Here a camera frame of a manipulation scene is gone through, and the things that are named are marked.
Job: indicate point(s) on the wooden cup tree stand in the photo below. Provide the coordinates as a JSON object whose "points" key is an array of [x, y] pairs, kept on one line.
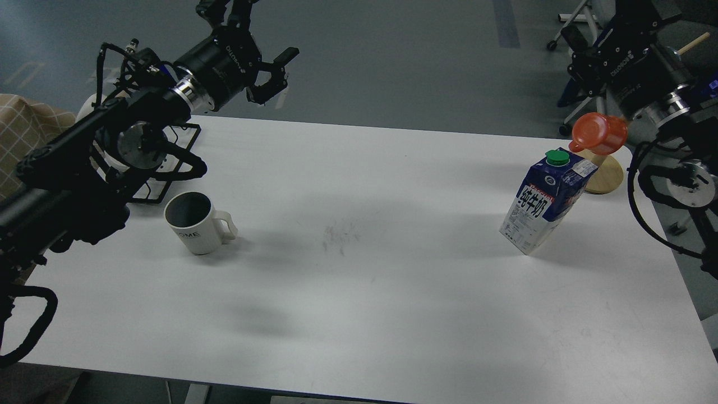
{"points": [[604, 171]]}

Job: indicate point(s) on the orange plastic cup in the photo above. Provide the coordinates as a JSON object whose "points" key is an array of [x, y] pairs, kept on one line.
{"points": [[598, 133]]}

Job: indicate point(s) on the white mug on rack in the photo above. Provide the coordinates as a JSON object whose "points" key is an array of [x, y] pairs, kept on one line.
{"points": [[87, 107], [133, 157]]}

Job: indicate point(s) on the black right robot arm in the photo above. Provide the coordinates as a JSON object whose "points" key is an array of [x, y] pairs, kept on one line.
{"points": [[681, 174]]}

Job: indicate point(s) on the beige checkered cloth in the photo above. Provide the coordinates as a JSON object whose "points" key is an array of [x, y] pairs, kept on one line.
{"points": [[26, 125]]}

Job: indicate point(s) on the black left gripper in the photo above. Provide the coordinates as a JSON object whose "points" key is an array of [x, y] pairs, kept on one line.
{"points": [[226, 62]]}

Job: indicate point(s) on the black wire cup rack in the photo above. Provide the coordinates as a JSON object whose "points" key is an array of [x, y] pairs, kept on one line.
{"points": [[181, 164]]}

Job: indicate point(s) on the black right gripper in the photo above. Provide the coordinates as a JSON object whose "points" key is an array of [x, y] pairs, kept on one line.
{"points": [[636, 69]]}

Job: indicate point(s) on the white ceramic mug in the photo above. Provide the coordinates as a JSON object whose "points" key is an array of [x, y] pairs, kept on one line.
{"points": [[201, 227]]}

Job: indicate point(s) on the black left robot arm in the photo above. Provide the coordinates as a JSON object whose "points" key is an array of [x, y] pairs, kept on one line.
{"points": [[77, 186]]}

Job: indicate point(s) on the blue white milk carton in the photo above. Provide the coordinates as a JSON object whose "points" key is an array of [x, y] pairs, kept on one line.
{"points": [[548, 192]]}

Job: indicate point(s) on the grey office chair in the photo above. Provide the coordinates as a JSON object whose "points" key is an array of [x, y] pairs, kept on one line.
{"points": [[584, 85]]}

